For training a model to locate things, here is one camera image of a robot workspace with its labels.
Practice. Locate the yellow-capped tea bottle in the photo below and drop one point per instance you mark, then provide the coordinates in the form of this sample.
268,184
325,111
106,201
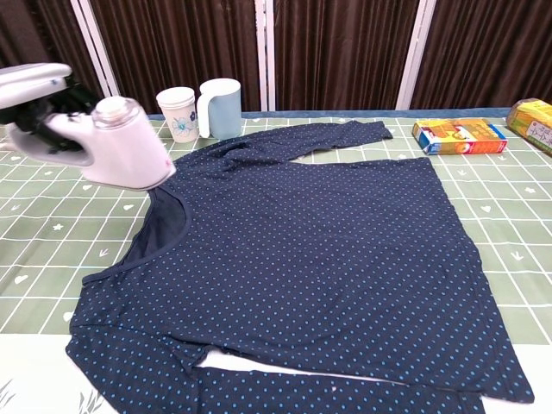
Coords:
535,125

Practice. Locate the orange snack box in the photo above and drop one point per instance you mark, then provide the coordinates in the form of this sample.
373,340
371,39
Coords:
459,137

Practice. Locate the white paper cup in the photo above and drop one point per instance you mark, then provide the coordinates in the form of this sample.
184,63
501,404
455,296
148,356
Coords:
179,116

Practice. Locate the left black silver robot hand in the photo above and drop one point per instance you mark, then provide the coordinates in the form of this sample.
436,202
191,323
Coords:
30,86

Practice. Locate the white handheld steam iron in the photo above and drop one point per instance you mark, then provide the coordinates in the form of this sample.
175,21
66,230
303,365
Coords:
125,146

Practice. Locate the navy dotted long-sleeve shirt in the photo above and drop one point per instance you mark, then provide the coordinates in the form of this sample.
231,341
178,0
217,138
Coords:
302,267

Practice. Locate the green checked tablecloth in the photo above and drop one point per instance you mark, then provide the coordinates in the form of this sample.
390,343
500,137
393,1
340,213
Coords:
47,202

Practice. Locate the white partition frame post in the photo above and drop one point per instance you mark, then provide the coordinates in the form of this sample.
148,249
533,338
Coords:
97,47
265,56
416,52

